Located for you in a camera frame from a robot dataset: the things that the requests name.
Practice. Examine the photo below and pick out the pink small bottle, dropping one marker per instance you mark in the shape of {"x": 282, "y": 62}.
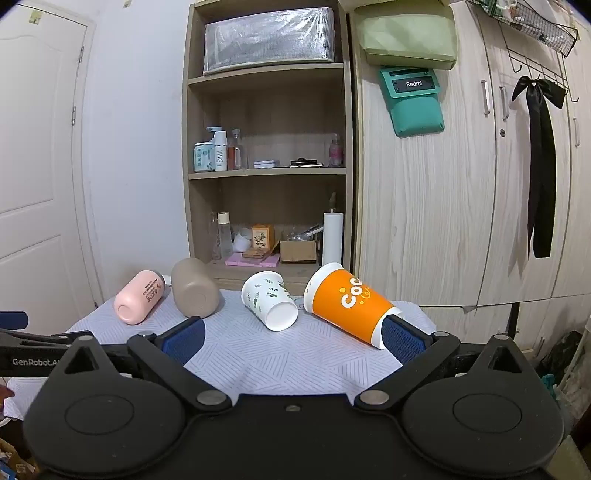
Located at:
{"x": 336, "y": 154}

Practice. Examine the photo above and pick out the small cardboard box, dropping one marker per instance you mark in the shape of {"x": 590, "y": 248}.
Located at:
{"x": 298, "y": 251}

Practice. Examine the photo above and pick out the white pump bottle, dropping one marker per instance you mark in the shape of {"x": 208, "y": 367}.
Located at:
{"x": 219, "y": 141}

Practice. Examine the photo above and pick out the white door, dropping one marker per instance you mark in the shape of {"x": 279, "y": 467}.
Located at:
{"x": 47, "y": 266}

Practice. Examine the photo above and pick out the white small cup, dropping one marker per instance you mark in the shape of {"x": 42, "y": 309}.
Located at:
{"x": 242, "y": 241}

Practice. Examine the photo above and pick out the orange floral box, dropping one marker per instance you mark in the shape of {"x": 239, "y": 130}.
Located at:
{"x": 263, "y": 236}

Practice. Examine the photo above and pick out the pink flat box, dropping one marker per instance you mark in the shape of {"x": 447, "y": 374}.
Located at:
{"x": 238, "y": 260}

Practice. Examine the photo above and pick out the black wire rack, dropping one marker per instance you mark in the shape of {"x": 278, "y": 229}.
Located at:
{"x": 523, "y": 18}

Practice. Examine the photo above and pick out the white floral paper cup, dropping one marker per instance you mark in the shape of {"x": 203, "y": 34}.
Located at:
{"x": 266, "y": 296}

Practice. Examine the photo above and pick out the wooden wardrobe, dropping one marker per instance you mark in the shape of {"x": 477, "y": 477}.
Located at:
{"x": 442, "y": 217}

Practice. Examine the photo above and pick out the green pouch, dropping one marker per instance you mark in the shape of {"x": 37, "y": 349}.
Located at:
{"x": 419, "y": 34}

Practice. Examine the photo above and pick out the white patterned table cloth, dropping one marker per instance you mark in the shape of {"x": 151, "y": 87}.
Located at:
{"x": 241, "y": 356}

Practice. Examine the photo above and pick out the taupe tumbler cup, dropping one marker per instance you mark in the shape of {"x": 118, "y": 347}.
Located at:
{"x": 194, "y": 291}

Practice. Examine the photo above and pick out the orange paper cup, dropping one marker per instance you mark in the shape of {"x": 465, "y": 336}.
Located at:
{"x": 346, "y": 302}

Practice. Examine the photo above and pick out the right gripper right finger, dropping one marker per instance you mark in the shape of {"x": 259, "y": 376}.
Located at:
{"x": 422, "y": 356}

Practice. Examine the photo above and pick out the black flat item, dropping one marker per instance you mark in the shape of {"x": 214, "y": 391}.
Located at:
{"x": 305, "y": 163}

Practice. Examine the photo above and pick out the teal Redmi pouch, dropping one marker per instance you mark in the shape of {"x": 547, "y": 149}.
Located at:
{"x": 412, "y": 100}

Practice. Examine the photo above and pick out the red liquid bottle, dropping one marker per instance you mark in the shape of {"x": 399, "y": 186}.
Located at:
{"x": 236, "y": 159}

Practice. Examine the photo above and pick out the white paper towel roll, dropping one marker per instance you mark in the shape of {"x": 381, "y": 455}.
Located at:
{"x": 333, "y": 223}

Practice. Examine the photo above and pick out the pink cup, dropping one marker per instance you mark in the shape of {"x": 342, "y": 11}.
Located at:
{"x": 138, "y": 297}

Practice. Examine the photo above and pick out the wooden shelf unit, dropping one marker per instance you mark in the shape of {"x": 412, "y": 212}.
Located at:
{"x": 285, "y": 112}

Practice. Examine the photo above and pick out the white flat tin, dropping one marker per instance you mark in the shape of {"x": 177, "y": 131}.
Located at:
{"x": 266, "y": 164}

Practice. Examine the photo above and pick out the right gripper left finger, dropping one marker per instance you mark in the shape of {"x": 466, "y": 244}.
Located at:
{"x": 162, "y": 358}

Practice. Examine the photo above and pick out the clear bottle beige cap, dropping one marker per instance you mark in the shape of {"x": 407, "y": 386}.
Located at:
{"x": 224, "y": 235}

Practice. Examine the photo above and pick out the teal white jar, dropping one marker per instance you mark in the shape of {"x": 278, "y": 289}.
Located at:
{"x": 203, "y": 157}

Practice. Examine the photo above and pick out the silver wrapped storage box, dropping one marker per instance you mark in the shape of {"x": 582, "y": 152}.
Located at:
{"x": 305, "y": 35}

